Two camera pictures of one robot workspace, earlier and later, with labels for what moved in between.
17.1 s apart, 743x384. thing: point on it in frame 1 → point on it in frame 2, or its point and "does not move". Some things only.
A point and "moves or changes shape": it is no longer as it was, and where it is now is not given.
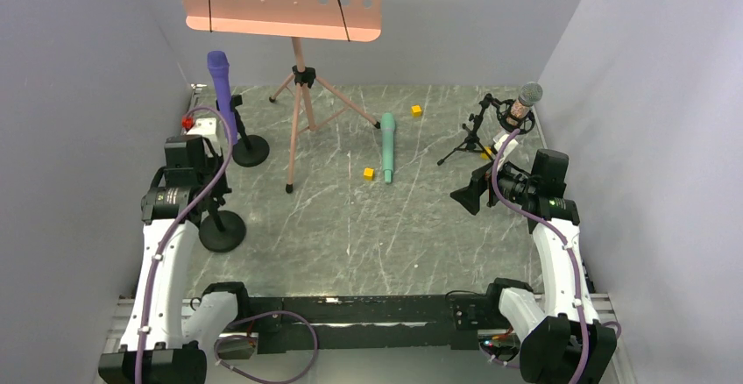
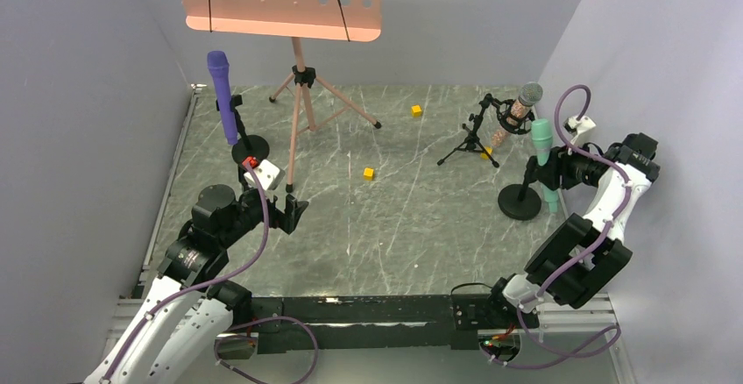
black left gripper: [210, 185] → [291, 213]
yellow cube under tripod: [484, 155] does not move
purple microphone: [219, 64] does not move
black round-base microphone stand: [251, 151] does not move
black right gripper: [481, 185] → [557, 168]
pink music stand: [293, 1] does not move
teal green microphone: [387, 122] → [542, 132]
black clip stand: [221, 231] moves or changes shape
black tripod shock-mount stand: [504, 108] does not move
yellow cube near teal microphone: [369, 174] does not move
